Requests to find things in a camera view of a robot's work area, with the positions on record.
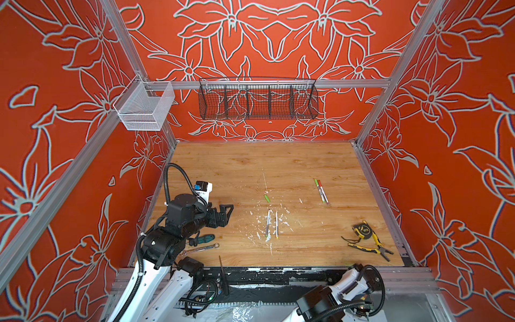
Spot white pen purple end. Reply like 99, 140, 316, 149
321, 186, 329, 205

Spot white pen green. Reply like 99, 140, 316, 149
317, 186, 326, 203

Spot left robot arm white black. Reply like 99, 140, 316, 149
108, 163, 234, 321

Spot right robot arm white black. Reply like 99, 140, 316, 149
284, 264, 386, 321

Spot white pen middle yellow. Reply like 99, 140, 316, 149
274, 211, 279, 239

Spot metal wrench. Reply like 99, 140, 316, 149
180, 243, 220, 257

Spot white mesh basket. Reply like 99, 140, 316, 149
113, 80, 175, 131

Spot yellow black pliers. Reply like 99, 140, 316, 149
342, 231, 394, 262

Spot green handle screwdriver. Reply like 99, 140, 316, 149
188, 234, 215, 247

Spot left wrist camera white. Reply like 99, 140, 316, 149
194, 181, 213, 203

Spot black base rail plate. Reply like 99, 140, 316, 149
193, 267, 350, 287

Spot black wire basket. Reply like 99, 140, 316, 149
198, 77, 319, 121

